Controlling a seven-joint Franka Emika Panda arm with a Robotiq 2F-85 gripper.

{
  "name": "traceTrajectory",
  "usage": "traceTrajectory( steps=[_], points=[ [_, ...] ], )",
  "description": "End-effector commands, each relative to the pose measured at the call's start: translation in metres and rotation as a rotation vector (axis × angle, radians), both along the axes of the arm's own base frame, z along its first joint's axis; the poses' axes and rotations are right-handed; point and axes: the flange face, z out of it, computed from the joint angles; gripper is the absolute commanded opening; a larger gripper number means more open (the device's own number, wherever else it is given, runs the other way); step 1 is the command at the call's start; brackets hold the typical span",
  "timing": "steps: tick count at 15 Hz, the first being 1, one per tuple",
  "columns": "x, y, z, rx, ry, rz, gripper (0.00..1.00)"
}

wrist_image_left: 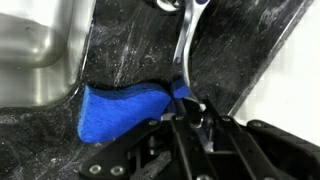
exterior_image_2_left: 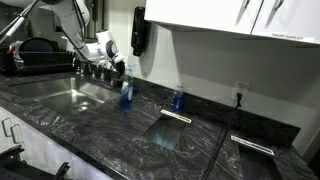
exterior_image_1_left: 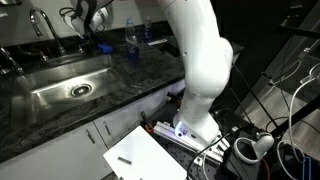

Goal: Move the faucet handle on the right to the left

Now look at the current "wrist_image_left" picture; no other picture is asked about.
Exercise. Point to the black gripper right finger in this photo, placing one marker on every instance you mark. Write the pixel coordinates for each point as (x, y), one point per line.
(260, 150)

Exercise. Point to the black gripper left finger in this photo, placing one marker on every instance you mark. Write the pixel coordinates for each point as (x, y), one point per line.
(143, 150)

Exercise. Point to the blue sponge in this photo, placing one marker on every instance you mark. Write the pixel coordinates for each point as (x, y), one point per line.
(120, 110)

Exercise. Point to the stainless steel sink basin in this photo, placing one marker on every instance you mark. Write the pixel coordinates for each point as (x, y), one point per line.
(36, 53)

